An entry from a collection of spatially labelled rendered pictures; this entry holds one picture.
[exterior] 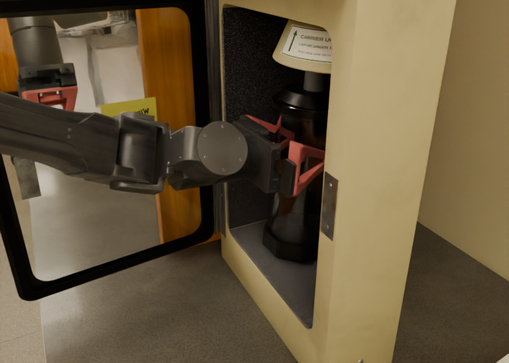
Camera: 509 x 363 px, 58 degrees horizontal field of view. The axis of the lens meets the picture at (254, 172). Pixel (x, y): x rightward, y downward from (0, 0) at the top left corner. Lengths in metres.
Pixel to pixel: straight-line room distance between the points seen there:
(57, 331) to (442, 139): 0.73
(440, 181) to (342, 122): 0.56
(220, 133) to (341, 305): 0.23
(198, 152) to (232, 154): 0.04
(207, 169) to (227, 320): 0.31
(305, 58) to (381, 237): 0.21
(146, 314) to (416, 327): 0.40
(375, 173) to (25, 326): 1.96
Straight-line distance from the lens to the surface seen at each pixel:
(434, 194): 0.98
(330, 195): 0.46
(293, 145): 0.55
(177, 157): 0.48
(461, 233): 0.96
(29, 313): 2.33
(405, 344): 0.72
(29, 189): 0.64
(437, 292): 0.82
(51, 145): 0.47
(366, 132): 0.44
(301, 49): 0.52
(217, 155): 0.47
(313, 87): 0.61
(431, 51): 0.47
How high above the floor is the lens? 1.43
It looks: 26 degrees down
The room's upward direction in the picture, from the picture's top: straight up
